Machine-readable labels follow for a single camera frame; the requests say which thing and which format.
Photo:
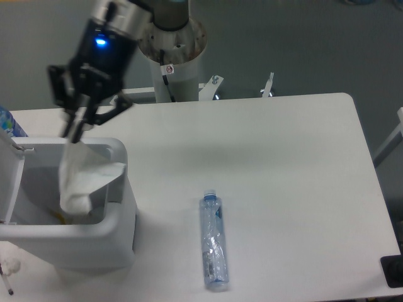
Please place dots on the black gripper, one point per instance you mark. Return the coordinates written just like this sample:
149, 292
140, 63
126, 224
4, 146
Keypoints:
103, 55

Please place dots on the white plastic wrapper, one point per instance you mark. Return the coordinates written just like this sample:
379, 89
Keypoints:
83, 171

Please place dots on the clear plastic water bottle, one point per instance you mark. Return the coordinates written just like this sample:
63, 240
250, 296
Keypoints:
213, 241

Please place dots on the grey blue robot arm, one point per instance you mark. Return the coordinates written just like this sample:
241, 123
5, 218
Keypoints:
130, 18

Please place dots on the trash inside can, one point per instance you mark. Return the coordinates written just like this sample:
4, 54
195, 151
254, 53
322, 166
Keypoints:
62, 217

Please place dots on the white trash can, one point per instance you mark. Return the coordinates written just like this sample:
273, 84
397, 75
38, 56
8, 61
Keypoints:
102, 239

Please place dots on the blue patterned container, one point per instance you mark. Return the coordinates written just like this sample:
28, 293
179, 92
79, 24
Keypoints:
10, 125

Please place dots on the white crumpled tissue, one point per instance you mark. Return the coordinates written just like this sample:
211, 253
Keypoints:
11, 266

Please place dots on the black device at table edge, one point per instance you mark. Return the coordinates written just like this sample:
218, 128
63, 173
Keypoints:
392, 269

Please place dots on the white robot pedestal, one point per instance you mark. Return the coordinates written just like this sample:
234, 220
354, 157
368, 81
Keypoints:
174, 58

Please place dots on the white pedestal foot bracket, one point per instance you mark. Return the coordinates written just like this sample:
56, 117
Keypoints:
206, 91

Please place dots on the white metal frame right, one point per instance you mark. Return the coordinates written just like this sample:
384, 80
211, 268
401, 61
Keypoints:
390, 143

